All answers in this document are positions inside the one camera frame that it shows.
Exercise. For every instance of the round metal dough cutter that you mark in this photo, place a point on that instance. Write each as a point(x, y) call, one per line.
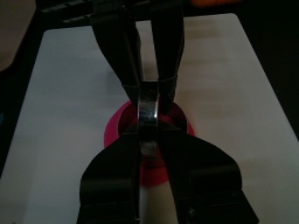
point(148, 105)

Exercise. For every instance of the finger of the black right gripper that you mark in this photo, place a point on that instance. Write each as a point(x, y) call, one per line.
point(119, 49)
point(168, 43)

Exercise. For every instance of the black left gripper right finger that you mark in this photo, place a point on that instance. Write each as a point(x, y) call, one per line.
point(206, 180)

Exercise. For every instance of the white cutting board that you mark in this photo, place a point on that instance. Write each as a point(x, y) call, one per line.
point(69, 87)

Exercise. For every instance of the orange object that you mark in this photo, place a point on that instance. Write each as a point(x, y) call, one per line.
point(214, 2)

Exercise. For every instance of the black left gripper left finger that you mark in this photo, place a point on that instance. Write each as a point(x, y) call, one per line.
point(111, 180)

